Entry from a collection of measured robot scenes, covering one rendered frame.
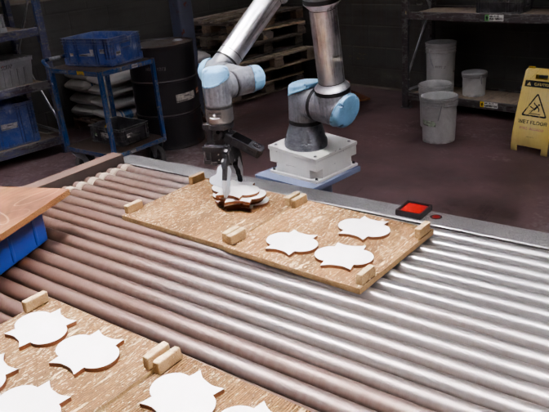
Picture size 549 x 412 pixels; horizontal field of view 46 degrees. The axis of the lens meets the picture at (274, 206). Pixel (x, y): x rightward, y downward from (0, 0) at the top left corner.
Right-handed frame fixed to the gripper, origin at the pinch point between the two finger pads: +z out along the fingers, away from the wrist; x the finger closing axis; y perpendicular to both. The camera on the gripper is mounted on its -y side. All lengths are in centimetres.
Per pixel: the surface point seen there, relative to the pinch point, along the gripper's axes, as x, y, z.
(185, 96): -327, 188, 55
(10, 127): -268, 330, 68
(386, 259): 26, -49, 5
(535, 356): 54, -81, 7
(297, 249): 26.3, -27.0, 4.0
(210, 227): 16.1, 1.3, 5.0
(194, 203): 0.6, 13.8, 5.0
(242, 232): 21.5, -10.5, 3.0
